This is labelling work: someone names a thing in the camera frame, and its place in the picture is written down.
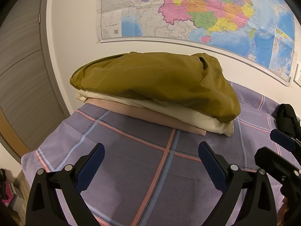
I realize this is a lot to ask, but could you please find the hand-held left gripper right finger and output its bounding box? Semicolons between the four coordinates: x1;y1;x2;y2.
198;141;277;226

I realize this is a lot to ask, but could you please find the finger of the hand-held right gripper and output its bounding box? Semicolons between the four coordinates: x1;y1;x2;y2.
270;129;301;151
255;147;301;189

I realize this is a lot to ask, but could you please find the grey framed wardrobe door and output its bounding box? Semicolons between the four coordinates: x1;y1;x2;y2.
0;0;71;163

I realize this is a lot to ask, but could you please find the black garment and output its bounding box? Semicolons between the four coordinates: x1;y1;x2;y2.
273;104;301;137

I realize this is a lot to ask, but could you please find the cream garment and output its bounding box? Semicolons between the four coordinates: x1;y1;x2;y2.
75;91;234;137

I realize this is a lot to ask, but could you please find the pink folded garment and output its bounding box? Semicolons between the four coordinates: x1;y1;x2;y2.
85;98;207;136

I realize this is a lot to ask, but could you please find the olive jacket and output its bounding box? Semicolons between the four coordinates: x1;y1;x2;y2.
70;51;241;123

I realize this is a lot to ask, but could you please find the purple plaid bed sheet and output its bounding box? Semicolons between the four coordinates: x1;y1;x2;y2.
21;81;301;226

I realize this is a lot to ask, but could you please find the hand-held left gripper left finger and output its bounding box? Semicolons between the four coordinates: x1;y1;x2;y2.
25;143;105;226

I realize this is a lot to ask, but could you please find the colourful wall map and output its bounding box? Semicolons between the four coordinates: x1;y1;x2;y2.
96;0;295;89

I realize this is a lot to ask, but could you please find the pink packet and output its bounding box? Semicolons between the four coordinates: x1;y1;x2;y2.
0;181;14;204

